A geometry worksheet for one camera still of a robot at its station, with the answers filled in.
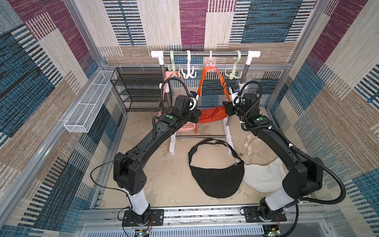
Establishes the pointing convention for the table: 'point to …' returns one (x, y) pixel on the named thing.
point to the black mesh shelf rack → (142, 84)
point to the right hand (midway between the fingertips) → (230, 102)
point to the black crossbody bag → (219, 182)
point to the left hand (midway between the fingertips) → (198, 111)
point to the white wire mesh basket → (80, 119)
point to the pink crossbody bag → (187, 126)
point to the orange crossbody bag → (210, 114)
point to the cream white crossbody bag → (264, 170)
